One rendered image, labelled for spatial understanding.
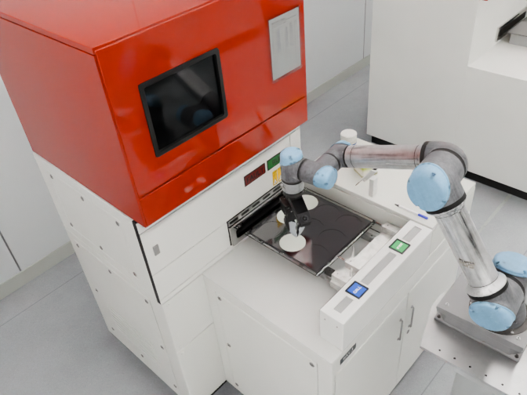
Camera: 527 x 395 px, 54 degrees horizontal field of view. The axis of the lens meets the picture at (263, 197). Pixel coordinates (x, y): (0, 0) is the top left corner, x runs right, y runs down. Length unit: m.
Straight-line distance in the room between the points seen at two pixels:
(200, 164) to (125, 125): 0.34
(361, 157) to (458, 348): 0.69
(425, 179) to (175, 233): 0.88
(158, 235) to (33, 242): 1.73
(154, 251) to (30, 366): 1.47
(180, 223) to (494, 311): 1.03
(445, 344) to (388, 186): 0.68
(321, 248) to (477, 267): 0.65
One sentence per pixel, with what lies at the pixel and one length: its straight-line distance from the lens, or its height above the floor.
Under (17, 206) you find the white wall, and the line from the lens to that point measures 3.29.
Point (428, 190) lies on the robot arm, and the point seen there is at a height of 1.42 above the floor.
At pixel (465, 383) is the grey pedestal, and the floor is 0.54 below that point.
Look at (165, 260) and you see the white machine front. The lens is 1.88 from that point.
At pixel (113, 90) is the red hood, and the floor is 1.70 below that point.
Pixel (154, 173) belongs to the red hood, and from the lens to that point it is 1.61.
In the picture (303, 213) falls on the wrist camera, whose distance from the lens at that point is 1.77.
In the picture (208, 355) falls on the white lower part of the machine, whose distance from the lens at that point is 2.40.
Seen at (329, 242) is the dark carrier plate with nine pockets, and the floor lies 0.90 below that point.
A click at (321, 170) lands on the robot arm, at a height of 1.32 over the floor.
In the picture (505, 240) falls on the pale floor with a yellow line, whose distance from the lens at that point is 3.49.
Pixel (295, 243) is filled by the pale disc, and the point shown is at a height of 0.90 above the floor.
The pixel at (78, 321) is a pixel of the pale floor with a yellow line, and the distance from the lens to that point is 3.20.
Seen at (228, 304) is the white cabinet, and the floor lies 0.74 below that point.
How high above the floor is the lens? 2.29
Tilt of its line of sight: 39 degrees down
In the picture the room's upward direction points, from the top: 6 degrees counter-clockwise
